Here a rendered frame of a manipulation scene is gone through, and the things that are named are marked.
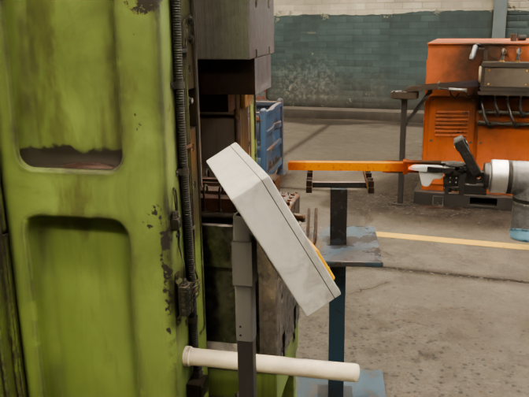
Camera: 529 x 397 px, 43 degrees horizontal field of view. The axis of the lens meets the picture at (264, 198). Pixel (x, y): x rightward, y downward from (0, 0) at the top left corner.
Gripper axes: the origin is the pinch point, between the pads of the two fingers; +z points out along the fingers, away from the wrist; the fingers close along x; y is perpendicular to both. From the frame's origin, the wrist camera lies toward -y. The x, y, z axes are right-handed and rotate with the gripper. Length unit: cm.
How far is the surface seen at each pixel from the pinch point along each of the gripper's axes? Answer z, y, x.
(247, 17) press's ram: 43, -39, -18
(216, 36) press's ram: 51, -35, -18
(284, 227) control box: 22, -3, -72
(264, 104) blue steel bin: 140, 39, 426
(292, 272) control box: 21, 6, -72
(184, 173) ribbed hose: 54, -3, -36
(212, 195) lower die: 55, 10, -10
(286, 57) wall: 185, 15, 775
